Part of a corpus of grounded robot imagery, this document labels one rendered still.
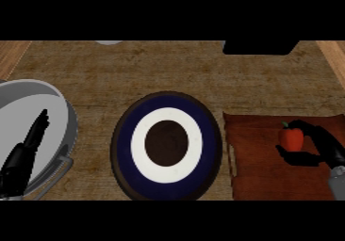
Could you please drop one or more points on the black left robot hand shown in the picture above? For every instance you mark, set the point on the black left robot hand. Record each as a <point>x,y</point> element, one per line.
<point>16,166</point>

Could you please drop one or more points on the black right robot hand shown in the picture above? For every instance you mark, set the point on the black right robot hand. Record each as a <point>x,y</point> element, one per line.
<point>329,147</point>

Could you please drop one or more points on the red bell pepper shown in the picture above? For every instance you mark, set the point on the red bell pepper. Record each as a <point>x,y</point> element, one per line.
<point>290,139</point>

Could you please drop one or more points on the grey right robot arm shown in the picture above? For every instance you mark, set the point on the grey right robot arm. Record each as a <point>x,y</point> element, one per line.
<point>341,185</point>

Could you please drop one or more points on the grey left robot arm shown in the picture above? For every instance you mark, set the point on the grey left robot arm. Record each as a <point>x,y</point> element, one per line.
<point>12,198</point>

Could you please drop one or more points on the red-brown tray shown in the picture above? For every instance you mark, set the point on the red-brown tray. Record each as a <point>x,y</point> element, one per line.
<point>264,175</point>

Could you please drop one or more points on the blue and white plate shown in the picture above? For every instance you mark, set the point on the blue and white plate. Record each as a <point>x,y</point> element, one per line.
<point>166,169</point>

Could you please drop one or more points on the grey metal pan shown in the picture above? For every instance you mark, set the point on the grey metal pan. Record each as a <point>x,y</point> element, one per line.
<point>22,109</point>

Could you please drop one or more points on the black appliance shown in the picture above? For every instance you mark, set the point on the black appliance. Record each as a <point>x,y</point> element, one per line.
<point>259,47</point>

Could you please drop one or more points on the tan woven placemat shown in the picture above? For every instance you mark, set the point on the tan woven placemat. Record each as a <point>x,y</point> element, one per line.
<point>161,72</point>

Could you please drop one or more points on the pale grey object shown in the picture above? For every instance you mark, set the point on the pale grey object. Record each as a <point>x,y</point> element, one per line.
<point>108,42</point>

